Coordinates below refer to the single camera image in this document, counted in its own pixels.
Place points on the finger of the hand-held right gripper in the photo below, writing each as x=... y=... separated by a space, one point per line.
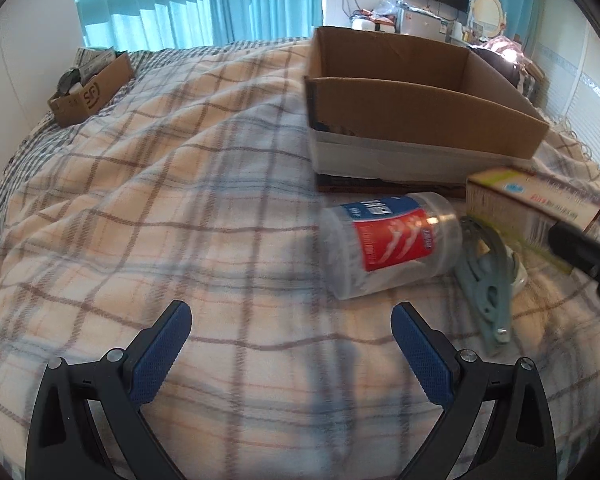
x=578 y=249

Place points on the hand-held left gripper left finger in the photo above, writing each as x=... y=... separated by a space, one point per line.
x=156 y=360

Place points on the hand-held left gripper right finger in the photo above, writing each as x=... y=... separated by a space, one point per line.
x=427 y=360

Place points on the green and white carton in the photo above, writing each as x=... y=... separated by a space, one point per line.
x=532 y=204

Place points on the clear cotton swab jar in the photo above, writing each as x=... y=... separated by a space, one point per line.
x=391 y=246

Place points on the large cardboard box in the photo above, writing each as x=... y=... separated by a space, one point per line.
x=414 y=110

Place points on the grey plastic clip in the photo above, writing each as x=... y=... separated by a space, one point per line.
x=484 y=280

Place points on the plaid blanket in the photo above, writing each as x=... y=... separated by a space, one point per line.
x=220 y=260

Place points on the oval white mirror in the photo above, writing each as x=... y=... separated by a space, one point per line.
x=489 y=12

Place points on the small cardboard box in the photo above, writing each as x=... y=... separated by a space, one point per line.
x=87 y=87

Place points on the teal curtain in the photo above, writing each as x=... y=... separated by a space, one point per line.
x=190 y=0

